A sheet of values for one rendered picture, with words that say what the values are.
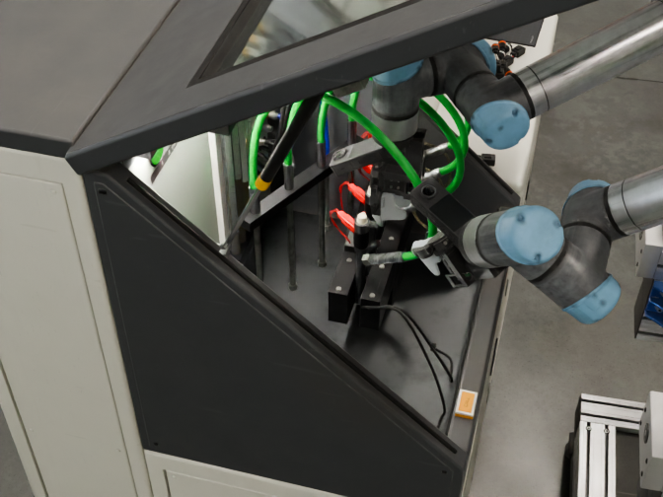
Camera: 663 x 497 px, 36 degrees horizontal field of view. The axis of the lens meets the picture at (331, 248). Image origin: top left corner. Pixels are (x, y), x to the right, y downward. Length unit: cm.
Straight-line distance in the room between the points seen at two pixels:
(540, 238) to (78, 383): 88
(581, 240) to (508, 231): 13
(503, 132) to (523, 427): 156
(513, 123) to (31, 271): 77
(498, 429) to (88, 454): 132
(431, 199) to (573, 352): 172
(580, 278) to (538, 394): 168
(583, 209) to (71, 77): 75
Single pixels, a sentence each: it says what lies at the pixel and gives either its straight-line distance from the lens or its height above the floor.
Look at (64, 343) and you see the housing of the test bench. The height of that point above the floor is 106.
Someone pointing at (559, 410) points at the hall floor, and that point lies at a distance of 300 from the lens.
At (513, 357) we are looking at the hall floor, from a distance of 309.
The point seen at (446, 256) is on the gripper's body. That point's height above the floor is 130.
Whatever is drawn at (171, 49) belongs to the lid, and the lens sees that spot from 150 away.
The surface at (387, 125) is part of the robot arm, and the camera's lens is 160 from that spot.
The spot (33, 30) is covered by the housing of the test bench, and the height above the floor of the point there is 150.
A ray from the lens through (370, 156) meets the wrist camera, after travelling 167.
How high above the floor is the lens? 233
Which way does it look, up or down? 44 degrees down
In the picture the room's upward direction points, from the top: straight up
